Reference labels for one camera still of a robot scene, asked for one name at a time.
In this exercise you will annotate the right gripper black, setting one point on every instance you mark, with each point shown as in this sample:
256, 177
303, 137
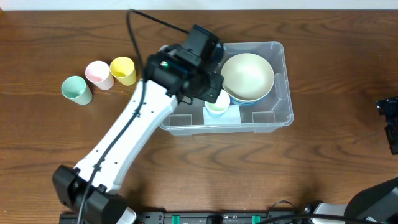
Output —
389, 116

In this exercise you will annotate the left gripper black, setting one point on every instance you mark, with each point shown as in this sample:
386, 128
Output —
210, 88

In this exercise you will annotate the pale white-green plastic cup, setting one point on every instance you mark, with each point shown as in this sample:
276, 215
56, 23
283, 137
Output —
220, 106

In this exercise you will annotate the clear plastic storage bin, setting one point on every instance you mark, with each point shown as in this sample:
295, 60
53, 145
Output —
266, 116

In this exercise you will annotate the large beige bowl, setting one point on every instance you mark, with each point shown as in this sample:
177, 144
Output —
248, 76

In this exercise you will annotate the yellow plastic cup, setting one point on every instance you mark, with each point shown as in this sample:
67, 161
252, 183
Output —
124, 70

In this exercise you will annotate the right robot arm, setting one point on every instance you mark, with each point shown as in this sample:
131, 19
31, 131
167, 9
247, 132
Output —
378, 203

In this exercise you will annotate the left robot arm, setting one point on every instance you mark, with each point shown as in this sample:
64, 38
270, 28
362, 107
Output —
90, 189

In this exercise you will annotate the white label on bin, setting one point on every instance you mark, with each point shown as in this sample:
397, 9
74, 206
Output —
230, 117

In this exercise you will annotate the pink plastic cup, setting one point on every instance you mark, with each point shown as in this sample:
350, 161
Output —
98, 72

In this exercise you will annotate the green plastic cup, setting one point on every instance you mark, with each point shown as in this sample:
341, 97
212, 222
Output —
75, 89

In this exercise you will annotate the silver camera on left gripper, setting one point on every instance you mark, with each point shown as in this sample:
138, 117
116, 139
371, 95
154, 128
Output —
199, 45

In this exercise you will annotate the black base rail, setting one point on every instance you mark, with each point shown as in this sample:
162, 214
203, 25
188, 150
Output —
204, 218

